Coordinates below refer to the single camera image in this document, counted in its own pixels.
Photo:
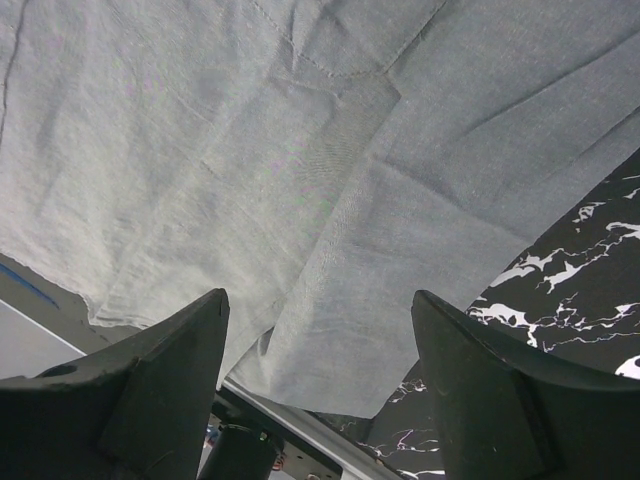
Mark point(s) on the black marble pattern mat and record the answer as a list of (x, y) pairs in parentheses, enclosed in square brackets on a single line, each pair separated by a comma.
[(573, 294)]

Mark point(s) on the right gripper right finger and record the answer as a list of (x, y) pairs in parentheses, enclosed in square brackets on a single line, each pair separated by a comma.
[(505, 410)]

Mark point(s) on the grey button shirt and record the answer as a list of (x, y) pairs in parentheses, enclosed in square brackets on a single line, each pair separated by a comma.
[(320, 161)]

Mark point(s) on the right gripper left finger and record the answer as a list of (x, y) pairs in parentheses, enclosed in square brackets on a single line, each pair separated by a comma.
[(137, 409)]

